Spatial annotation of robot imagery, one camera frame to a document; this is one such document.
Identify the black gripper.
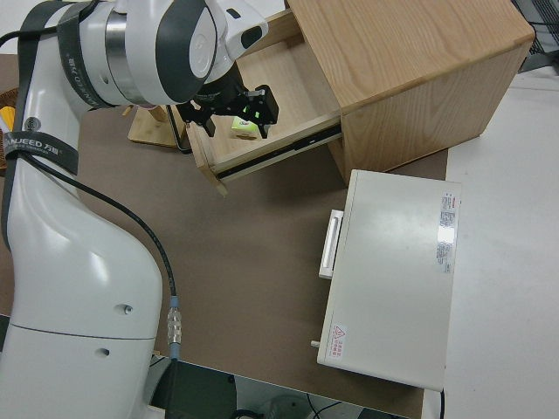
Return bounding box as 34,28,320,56
178,72,280,140

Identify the light wooden drawer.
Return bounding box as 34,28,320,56
185,9,344,200

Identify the green tissue pack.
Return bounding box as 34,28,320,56
230,115,259,141

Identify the brown table mat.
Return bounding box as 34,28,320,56
0,54,451,419

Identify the light wooden cabinet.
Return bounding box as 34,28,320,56
283,0,536,184

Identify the white toaster oven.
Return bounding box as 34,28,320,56
309,168,463,391

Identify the black metal drawer handle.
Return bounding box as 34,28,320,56
167,104,194,155

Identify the white oven door handle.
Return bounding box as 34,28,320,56
317,209,346,280

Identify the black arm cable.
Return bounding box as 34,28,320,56
0,25,184,363

